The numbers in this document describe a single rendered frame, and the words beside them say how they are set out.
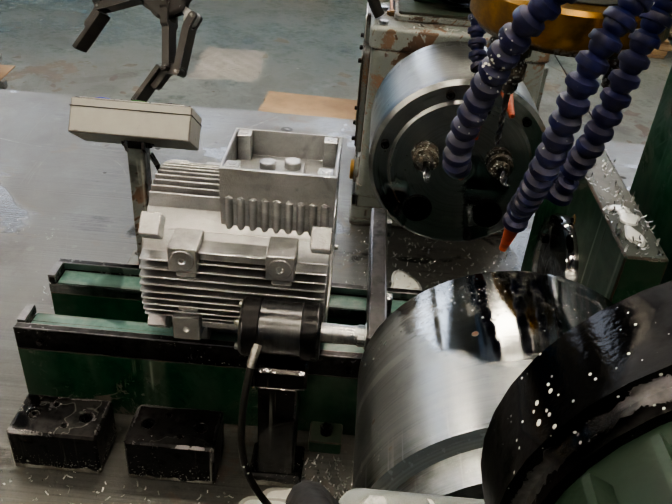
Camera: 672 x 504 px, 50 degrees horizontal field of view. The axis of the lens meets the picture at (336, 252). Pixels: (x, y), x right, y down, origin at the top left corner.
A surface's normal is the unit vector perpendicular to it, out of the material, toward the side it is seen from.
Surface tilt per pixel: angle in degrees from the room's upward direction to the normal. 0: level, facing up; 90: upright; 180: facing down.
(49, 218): 0
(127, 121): 54
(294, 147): 90
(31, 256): 0
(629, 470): 59
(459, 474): 36
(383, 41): 90
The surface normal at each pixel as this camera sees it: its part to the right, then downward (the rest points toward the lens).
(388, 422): -0.81, -0.51
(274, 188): -0.06, 0.55
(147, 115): -0.01, -0.04
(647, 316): -0.60, -0.69
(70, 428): 0.07, -0.83
